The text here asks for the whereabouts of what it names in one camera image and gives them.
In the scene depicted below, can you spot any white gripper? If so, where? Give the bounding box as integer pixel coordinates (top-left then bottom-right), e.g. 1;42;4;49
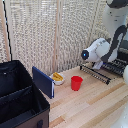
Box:
92;60;105;71

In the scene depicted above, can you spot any yellow toy banana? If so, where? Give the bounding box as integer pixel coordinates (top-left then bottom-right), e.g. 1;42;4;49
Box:
52;72;65;82

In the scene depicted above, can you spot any beige woven folding screen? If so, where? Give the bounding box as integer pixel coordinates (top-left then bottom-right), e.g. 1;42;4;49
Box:
0;0;128;76

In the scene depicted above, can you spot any blue book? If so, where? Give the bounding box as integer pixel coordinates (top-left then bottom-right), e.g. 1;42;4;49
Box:
31;65;56;100

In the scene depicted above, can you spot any small white bowl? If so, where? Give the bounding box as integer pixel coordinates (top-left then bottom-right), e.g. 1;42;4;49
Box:
50;73;66;86

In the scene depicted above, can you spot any red plastic cup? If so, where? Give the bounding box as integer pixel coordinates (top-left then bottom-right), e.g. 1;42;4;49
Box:
70;75;84;92

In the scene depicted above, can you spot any black fabric storage box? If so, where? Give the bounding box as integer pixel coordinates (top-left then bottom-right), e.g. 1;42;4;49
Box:
0;59;51;128

